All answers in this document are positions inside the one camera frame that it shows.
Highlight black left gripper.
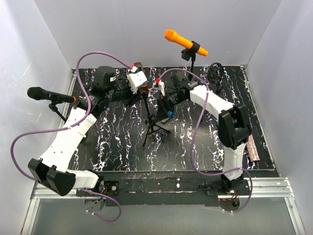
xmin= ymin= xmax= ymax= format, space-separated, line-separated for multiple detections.
xmin=106 ymin=75 xmax=143 ymax=107

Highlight black stand for black mic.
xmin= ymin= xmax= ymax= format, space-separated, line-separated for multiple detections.
xmin=48 ymin=98 xmax=67 ymax=122

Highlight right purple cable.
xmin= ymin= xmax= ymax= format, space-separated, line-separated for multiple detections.
xmin=158 ymin=68 xmax=252 ymax=214

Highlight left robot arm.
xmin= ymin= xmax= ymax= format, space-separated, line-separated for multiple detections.
xmin=27 ymin=62 xmax=147 ymax=196

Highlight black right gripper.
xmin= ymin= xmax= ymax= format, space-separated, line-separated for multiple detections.
xmin=154 ymin=91 xmax=186 ymax=122

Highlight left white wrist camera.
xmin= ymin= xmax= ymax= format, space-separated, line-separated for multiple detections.
xmin=127 ymin=62 xmax=148 ymax=94

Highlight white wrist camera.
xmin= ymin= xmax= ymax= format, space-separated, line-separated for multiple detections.
xmin=152 ymin=78 xmax=165 ymax=96
xmin=127 ymin=62 xmax=148 ymax=94

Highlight black tripod stand blue mic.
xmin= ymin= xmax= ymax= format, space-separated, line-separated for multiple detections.
xmin=139 ymin=89 xmax=171 ymax=147

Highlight black microphone orange tip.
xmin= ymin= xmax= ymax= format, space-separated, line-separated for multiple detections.
xmin=27 ymin=87 xmax=76 ymax=103

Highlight purple cable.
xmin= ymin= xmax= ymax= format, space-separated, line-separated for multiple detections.
xmin=158 ymin=68 xmax=252 ymax=214
xmin=10 ymin=51 xmax=122 ymax=222

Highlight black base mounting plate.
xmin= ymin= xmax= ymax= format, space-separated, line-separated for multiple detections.
xmin=75 ymin=171 xmax=252 ymax=208

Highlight blue white toy block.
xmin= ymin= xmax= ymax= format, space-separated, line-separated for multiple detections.
xmin=167 ymin=111 xmax=174 ymax=118

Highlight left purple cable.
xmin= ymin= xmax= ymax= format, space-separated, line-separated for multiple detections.
xmin=10 ymin=51 xmax=122 ymax=222

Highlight brown metronome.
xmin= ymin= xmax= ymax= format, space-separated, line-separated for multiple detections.
xmin=134 ymin=62 xmax=149 ymax=94

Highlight black round base mic stand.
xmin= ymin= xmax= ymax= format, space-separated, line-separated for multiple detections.
xmin=181 ymin=41 xmax=200 ymax=72

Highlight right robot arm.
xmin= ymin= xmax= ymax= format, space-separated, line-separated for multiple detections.
xmin=152 ymin=71 xmax=251 ymax=195

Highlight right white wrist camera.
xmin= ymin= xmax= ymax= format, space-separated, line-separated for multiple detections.
xmin=152 ymin=78 xmax=165 ymax=96

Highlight black shock mount tripod stand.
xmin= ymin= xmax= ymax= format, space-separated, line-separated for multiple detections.
xmin=207 ymin=63 xmax=224 ymax=95

